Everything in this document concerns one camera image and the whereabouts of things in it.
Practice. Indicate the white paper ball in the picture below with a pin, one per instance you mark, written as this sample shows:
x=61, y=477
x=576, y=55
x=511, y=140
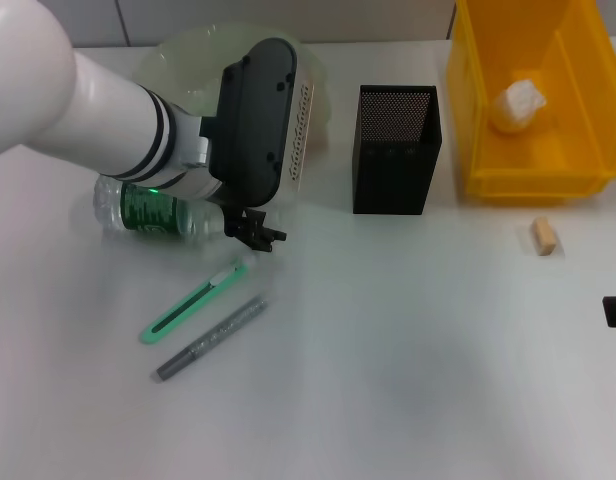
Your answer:
x=518, y=105

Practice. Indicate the yellow plastic bin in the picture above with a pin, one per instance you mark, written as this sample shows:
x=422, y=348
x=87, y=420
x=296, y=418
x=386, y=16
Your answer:
x=533, y=165

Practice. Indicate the black mesh pen holder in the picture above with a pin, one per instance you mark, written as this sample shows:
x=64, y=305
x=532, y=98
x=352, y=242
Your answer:
x=393, y=170

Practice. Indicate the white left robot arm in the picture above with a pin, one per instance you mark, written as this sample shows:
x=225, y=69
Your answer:
x=78, y=110

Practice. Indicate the grey marker pen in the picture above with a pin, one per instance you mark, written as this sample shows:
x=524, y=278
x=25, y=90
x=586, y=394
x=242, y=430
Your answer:
x=213, y=335

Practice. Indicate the small tan wooden block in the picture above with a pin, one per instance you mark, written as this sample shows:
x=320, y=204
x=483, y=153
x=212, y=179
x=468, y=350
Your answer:
x=544, y=237

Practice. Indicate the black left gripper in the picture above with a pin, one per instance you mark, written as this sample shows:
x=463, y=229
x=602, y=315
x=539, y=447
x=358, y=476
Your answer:
x=240, y=220

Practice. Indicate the clear water bottle green label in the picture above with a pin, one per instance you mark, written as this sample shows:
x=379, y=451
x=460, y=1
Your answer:
x=138, y=210

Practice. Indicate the translucent green glass fruit plate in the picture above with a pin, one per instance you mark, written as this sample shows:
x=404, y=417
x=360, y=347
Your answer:
x=188, y=65

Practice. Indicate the green utility knife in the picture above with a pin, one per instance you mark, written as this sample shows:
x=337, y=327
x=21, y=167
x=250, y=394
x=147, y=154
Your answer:
x=188, y=305

